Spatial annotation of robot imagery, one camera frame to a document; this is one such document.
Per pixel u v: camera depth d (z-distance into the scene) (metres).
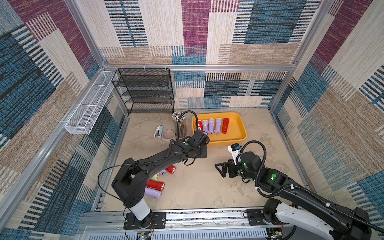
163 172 0.86
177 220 0.75
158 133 1.05
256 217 0.73
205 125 1.08
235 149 0.66
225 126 1.06
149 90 1.11
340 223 0.41
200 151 0.66
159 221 0.73
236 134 1.07
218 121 1.08
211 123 1.08
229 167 0.65
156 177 0.84
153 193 0.81
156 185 0.81
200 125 1.07
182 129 0.99
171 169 0.87
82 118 0.92
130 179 0.47
